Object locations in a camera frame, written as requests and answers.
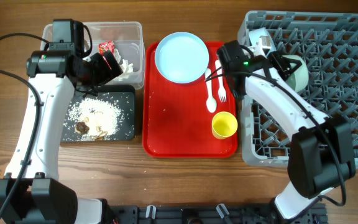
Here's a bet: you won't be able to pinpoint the mint green bowl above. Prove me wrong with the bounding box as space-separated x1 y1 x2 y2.
284 55 309 93

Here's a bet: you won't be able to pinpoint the white napkin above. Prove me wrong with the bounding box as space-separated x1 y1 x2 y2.
101 49 134 73

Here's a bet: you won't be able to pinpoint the light blue food bowl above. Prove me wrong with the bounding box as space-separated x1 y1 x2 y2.
249 28 273 55

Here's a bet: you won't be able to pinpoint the white rice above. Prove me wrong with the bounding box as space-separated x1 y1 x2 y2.
62 93 135 141

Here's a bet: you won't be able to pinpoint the brown food scraps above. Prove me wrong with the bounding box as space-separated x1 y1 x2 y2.
74 116 108 140

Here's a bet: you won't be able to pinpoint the light blue plate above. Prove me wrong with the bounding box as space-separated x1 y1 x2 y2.
154 32 209 84

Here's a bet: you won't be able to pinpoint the red snack wrapper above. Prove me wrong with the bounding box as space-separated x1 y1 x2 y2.
98 40 115 69

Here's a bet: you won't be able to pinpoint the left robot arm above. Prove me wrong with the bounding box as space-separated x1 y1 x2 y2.
0 19 122 223

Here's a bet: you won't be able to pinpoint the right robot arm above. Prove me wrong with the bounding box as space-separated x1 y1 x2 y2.
216 38 356 223

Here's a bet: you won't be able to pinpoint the grey dishwasher rack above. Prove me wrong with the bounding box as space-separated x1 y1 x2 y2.
237 11 358 168

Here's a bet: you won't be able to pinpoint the black waste tray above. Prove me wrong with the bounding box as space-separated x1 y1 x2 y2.
60 84 136 144

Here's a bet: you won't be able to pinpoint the clear plastic bin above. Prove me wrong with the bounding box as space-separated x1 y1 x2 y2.
40 21 145 90

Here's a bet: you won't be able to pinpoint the white plastic fork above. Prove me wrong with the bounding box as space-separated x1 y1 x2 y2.
215 60 227 103

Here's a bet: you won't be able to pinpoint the white plastic spoon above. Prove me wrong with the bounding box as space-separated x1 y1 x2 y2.
206 80 217 113

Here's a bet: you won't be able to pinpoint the yellow plastic cup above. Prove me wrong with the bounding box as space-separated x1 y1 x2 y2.
211 111 238 139

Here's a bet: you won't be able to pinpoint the red serving tray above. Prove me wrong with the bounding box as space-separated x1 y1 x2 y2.
142 43 238 159

